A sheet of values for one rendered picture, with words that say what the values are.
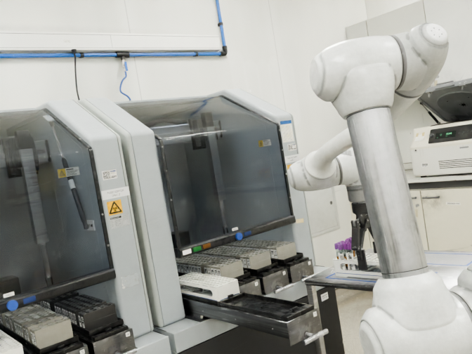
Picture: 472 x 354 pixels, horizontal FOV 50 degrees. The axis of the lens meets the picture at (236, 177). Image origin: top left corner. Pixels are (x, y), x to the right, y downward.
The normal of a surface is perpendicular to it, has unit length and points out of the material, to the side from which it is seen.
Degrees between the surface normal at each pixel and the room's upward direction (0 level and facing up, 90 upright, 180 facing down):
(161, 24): 90
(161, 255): 90
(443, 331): 68
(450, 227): 90
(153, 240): 90
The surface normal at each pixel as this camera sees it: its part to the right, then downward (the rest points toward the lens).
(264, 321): -0.76, 0.16
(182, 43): 0.62, -0.06
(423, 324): 0.04, -0.22
